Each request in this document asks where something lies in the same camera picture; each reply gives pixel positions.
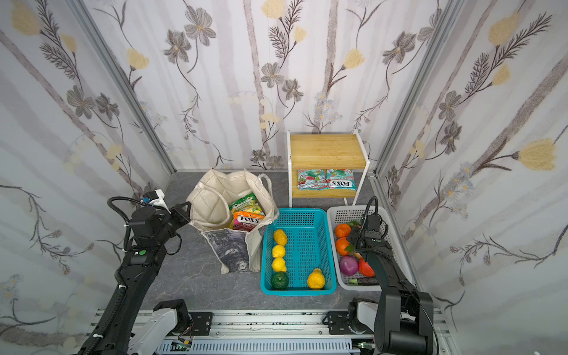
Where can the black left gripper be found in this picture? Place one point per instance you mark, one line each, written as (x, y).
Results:
(180, 213)

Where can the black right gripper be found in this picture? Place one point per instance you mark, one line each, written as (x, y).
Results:
(370, 228)

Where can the purple onion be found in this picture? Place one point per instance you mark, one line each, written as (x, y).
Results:
(349, 265)

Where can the orange snack bag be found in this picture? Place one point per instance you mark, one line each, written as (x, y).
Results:
(246, 221)

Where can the cream canvas tote bag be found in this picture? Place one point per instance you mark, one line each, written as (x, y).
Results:
(238, 251)

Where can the green snack bag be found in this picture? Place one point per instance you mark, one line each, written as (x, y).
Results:
(248, 203)

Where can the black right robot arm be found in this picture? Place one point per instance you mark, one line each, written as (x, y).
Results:
(402, 319)

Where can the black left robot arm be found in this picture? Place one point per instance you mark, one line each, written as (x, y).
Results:
(147, 231)

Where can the Fox's candy bag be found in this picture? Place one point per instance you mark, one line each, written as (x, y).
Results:
(341, 179)

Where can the red green candy bag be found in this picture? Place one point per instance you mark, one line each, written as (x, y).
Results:
(311, 180)

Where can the orange persimmon upper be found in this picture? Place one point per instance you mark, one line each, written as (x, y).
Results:
(342, 231)

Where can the orange persimmon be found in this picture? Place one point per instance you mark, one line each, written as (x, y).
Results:
(342, 231)
(343, 247)

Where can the orange persimmon lower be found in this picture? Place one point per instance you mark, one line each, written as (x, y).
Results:
(343, 247)

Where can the red tomato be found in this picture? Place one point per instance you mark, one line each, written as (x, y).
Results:
(365, 269)

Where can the white plastic basket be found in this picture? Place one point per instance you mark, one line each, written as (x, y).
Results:
(344, 214)

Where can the dark cucumber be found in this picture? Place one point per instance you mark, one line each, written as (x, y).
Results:
(364, 281)

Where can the large yellow citrus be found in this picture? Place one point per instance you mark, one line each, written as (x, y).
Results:
(316, 280)

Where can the teal plastic basket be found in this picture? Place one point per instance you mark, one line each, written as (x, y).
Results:
(308, 247)

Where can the white wooden shelf rack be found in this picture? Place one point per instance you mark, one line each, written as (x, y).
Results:
(324, 152)

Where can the yellow lemon top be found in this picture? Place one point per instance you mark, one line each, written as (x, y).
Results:
(280, 237)

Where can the yellow lemon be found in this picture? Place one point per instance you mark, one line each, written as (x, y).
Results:
(278, 265)
(280, 237)
(278, 251)

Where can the green avocado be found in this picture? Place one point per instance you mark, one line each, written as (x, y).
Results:
(279, 281)

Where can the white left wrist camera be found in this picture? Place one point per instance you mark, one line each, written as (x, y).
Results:
(155, 198)

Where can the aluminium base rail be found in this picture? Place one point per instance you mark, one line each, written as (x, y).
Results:
(255, 332)

